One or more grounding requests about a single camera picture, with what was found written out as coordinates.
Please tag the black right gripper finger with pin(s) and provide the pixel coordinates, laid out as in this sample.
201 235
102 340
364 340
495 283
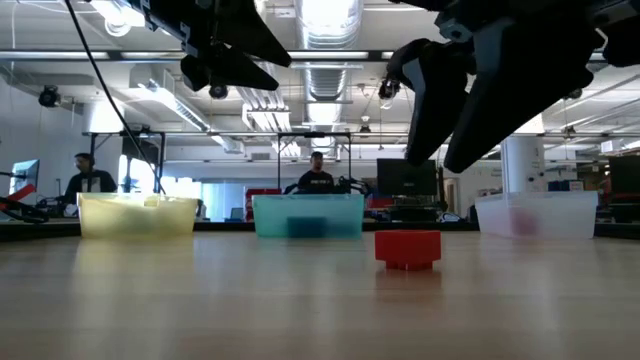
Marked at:
435 100
525 75

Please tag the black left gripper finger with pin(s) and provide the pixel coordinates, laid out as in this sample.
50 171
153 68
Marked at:
250 35
225 70

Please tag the small red toy brick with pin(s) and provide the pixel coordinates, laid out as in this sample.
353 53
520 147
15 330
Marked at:
407 247

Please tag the large blue toy brick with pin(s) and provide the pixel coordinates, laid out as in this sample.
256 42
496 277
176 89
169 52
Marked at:
307 227

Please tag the black ceiling spotlight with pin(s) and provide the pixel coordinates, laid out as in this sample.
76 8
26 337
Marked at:
575 94
219 93
48 96

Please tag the black computer monitor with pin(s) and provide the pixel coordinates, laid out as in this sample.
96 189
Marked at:
406 177

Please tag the white round column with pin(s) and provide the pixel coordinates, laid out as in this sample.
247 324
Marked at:
522 170

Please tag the blue storage boxes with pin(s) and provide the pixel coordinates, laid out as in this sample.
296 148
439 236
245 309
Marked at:
557 186

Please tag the red cabinet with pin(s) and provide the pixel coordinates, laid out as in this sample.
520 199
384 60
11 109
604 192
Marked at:
262 191

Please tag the dark computer monitor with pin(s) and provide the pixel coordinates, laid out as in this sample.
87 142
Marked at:
625 175

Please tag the person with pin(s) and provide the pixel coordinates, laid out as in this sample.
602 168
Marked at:
90 182
315 182

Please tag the clear plastic bin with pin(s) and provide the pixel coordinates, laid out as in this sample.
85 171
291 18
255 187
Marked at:
565 215

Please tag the teal translucent plastic bin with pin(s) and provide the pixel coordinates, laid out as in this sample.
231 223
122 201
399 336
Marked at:
270 215

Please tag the yellow translucent plastic bin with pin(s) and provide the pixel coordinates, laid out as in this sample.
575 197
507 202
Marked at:
135 217

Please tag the lit computer monitor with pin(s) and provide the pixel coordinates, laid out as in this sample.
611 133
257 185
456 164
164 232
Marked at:
25 175

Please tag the red bar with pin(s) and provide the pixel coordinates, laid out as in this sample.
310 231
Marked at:
20 194

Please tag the black hanging camera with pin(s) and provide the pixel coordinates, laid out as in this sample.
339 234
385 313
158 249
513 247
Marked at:
385 90

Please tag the silver ceiling air duct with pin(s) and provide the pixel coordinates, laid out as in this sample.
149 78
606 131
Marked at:
327 82

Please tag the black background rig frame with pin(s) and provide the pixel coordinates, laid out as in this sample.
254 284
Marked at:
162 165
314 134

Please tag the long black overhead rail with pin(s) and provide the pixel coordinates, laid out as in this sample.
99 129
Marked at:
50 55

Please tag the black aluminium rig frame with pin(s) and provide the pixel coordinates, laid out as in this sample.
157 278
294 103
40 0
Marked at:
40 231

